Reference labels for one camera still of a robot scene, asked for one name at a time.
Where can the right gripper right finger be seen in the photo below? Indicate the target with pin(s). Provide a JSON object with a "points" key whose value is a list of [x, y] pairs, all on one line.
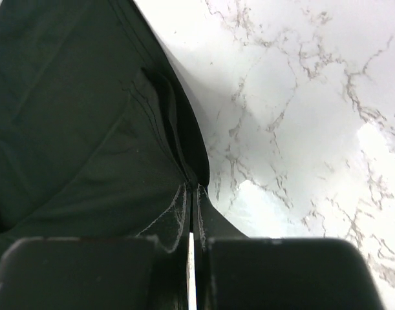
{"points": [[208, 222]]}

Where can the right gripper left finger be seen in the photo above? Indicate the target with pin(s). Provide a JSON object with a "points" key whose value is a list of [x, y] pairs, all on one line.
{"points": [[165, 218]]}

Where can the black t shirt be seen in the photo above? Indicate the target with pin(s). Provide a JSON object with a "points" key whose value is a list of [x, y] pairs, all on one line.
{"points": [[97, 135]]}

